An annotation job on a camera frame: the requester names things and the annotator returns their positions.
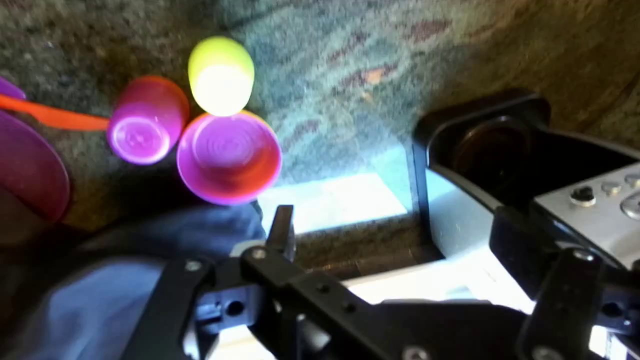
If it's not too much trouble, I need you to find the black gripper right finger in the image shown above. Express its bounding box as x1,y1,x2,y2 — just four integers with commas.
487,206,640,360

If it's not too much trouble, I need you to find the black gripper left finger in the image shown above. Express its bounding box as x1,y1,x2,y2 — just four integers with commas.
118,205,298,360

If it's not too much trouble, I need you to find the purple plastic cup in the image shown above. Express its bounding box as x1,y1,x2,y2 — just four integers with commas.
105,74,191,168

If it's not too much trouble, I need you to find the orange plastic knife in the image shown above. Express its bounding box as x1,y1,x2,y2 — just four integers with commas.
0,93,110,134

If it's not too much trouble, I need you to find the yellow-green plastic cup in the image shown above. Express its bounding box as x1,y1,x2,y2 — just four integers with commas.
186,37,256,118

